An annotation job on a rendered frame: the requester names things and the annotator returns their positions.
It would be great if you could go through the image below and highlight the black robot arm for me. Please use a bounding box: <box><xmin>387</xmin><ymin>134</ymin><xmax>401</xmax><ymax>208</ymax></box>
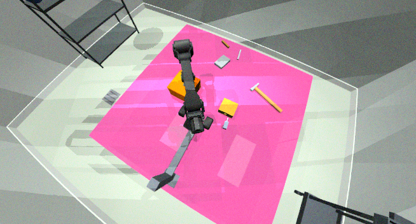
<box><xmin>172</xmin><ymin>39</ymin><xmax>205</xmax><ymax>134</ymax></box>

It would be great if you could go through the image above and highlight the hammer with wooden handle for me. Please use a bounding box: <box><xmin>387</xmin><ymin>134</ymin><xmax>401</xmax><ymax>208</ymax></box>
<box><xmin>250</xmin><ymin>83</ymin><xmax>283</xmax><ymax>113</ymax></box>

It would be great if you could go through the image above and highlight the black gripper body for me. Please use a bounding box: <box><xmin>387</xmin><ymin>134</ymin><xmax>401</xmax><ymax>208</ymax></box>
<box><xmin>178</xmin><ymin>106</ymin><xmax>213</xmax><ymax>130</ymax></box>

